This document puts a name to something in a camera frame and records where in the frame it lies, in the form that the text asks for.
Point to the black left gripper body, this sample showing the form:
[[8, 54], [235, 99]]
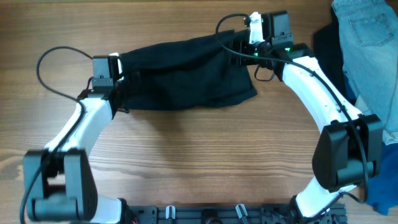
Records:
[[119, 86]]

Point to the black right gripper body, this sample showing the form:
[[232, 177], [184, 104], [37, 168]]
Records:
[[258, 49]]

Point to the black shorts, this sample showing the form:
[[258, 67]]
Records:
[[184, 74]]

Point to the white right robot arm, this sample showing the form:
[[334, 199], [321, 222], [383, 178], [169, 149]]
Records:
[[348, 152]]

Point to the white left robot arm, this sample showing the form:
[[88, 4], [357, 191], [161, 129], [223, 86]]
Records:
[[59, 184]]

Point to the black garment under pile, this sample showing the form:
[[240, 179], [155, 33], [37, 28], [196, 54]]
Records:
[[326, 45]]

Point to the light blue jeans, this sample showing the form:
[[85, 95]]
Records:
[[368, 40]]

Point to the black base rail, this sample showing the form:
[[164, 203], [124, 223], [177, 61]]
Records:
[[261, 214]]

